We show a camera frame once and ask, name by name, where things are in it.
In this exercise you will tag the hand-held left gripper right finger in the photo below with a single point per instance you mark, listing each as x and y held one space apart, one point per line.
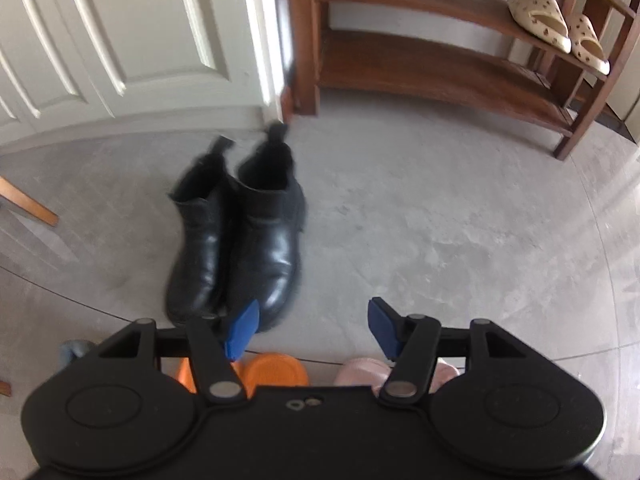
382 330

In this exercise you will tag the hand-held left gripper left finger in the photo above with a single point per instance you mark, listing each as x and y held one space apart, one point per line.
242 332

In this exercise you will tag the pink ribbed slipper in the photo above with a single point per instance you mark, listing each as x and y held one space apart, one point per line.
360 372
445 372

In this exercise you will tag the orange rubber slipper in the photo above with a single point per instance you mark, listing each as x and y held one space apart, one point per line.
186 377
277 370

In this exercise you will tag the black leather ankle boot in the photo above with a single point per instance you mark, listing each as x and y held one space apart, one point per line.
270 250
197 260

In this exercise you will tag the grey-blue knit sneaker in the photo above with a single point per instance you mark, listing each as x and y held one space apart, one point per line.
75 352

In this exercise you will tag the wooden shoe rack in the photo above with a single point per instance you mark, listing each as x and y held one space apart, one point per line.
425 60

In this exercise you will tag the cream heart-print clog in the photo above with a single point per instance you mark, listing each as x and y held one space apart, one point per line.
587 42
542 20

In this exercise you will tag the wooden furniture leg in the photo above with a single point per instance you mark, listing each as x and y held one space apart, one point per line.
4 387

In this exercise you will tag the wooden chair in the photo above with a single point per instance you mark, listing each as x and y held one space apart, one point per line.
30 202

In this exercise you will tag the white panelled door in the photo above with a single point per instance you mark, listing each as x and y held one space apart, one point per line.
150 35

